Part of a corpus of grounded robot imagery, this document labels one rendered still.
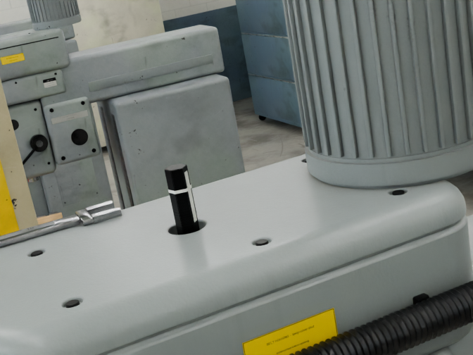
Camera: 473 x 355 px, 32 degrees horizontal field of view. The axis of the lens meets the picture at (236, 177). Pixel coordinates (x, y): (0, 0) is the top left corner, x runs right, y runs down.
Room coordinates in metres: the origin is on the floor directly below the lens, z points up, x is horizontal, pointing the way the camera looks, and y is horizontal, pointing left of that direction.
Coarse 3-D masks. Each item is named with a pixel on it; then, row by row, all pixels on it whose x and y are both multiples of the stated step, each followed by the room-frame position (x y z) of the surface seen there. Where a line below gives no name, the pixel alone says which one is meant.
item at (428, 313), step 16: (464, 288) 0.68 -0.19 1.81; (416, 304) 0.67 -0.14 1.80; (432, 304) 0.66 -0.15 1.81; (448, 304) 0.66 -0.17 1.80; (464, 304) 0.66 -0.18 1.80; (384, 320) 0.64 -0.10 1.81; (400, 320) 0.64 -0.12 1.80; (416, 320) 0.64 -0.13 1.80; (432, 320) 0.65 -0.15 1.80; (448, 320) 0.65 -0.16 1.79; (464, 320) 0.66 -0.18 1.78; (352, 336) 0.63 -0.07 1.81; (368, 336) 0.63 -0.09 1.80; (384, 336) 0.63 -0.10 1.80; (400, 336) 0.63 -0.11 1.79; (416, 336) 0.64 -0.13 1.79; (432, 336) 0.65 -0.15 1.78; (304, 352) 0.62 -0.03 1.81; (320, 352) 0.61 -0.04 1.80; (336, 352) 0.62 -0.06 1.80; (352, 352) 0.62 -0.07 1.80; (368, 352) 0.62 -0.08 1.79; (384, 352) 0.63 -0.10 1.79; (400, 352) 0.64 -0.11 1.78
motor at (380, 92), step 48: (288, 0) 0.81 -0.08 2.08; (336, 0) 0.76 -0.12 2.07; (384, 0) 0.74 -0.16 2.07; (432, 0) 0.75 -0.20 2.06; (336, 48) 0.77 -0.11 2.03; (384, 48) 0.74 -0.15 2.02; (432, 48) 0.74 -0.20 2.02; (336, 96) 0.77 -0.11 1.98; (384, 96) 0.74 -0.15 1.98; (432, 96) 0.74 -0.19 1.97; (336, 144) 0.77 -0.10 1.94; (384, 144) 0.75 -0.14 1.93; (432, 144) 0.74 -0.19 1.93
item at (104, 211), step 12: (108, 204) 0.84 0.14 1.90; (72, 216) 0.82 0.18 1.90; (84, 216) 0.81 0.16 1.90; (96, 216) 0.80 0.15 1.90; (108, 216) 0.81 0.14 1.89; (36, 228) 0.80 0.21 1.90; (48, 228) 0.80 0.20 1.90; (60, 228) 0.80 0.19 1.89; (0, 240) 0.78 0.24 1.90; (12, 240) 0.78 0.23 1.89; (24, 240) 0.79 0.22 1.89
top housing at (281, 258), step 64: (192, 192) 0.85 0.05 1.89; (256, 192) 0.81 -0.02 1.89; (320, 192) 0.77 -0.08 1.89; (384, 192) 0.74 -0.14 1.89; (448, 192) 0.72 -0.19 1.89; (0, 256) 0.75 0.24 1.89; (64, 256) 0.72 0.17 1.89; (128, 256) 0.69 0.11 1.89; (192, 256) 0.66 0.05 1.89; (256, 256) 0.64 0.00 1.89; (320, 256) 0.65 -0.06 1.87; (384, 256) 0.67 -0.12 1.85; (448, 256) 0.70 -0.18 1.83; (0, 320) 0.60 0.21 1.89; (64, 320) 0.58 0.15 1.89; (128, 320) 0.59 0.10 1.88; (192, 320) 0.60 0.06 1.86; (256, 320) 0.62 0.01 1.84; (320, 320) 0.64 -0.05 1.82
